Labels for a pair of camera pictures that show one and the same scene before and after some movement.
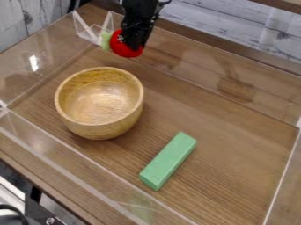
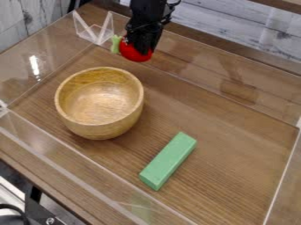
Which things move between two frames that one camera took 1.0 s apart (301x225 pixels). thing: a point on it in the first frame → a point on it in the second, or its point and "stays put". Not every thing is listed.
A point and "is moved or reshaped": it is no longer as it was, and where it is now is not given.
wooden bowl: [99, 100] stays put
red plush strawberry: [121, 47] is moved or reshaped
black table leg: [34, 194] stays put
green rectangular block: [167, 161] stays put
